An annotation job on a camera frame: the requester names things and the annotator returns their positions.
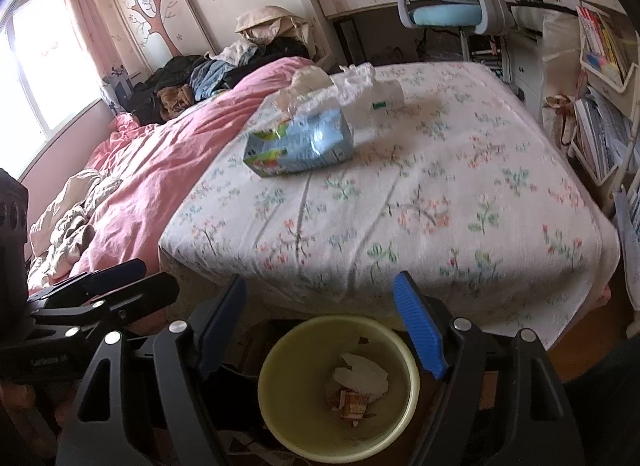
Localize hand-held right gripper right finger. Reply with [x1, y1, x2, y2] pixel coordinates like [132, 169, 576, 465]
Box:
[393, 271, 585, 466]

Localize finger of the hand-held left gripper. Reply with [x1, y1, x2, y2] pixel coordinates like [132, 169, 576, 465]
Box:
[32, 273, 180, 337]
[27, 259, 147, 314]

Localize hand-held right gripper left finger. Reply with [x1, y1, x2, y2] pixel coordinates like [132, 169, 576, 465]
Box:
[55, 275, 248, 466]

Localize yellow trash bin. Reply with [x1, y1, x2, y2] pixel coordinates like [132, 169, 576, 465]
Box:
[257, 316, 421, 464]

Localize blue tissue pack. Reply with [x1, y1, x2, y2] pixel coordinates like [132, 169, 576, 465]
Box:
[243, 88, 355, 177]

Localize clear plastic bottle green label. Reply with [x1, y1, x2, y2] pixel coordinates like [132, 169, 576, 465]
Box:
[367, 80, 405, 114]

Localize white tissue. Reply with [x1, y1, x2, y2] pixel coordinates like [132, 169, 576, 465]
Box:
[330, 62, 382, 124]

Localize cream tissue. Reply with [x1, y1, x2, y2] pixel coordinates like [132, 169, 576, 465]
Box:
[291, 67, 332, 96]

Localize crumpled cream blanket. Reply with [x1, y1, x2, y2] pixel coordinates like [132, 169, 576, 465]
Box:
[27, 168, 123, 291]

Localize crumpled white paper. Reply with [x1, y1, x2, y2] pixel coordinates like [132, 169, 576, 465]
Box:
[332, 353, 391, 394]

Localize red white wrapper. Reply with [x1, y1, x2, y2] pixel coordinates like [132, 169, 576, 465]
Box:
[327, 388, 373, 427]

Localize pink duvet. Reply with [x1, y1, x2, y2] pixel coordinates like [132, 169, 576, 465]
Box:
[30, 56, 316, 297]

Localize bed with floral sheet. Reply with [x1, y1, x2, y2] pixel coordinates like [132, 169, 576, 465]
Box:
[159, 62, 621, 352]

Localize window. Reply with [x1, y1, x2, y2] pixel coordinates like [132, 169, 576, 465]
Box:
[0, 0, 108, 181]

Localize brown garment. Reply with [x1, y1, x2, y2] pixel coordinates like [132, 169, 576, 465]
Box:
[157, 86, 193, 121]

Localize blue white bedside ornament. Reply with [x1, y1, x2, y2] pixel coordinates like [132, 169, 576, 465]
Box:
[100, 66, 141, 114]

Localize black clothes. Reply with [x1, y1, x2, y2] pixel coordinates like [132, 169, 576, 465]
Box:
[132, 56, 203, 124]

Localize blue denim clothes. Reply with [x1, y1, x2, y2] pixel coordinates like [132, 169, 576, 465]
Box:
[190, 60, 233, 101]

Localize pink curtain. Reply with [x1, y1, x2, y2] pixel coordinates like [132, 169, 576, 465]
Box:
[57, 0, 131, 81]

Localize white cloth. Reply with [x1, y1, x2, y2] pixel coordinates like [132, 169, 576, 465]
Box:
[215, 40, 261, 66]

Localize wardrobe door with tree picture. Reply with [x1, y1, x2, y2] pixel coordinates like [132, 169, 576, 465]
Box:
[100, 0, 213, 76]

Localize black garment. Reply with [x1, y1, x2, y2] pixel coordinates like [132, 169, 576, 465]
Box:
[260, 36, 312, 66]

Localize white cabinet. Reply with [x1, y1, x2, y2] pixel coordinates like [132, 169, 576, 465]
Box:
[505, 28, 546, 96]

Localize black panel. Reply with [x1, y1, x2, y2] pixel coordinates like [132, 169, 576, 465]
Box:
[334, 20, 362, 65]

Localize white bookshelf with books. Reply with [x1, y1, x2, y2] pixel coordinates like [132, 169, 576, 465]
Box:
[570, 0, 640, 201]

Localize cream fabric bag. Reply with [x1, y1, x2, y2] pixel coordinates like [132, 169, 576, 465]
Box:
[235, 6, 308, 44]

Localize blue grey office chair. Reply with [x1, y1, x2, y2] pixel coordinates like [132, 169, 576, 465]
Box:
[375, 0, 516, 64]

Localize tote bag with red handles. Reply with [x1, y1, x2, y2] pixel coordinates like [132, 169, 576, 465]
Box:
[544, 93, 578, 147]

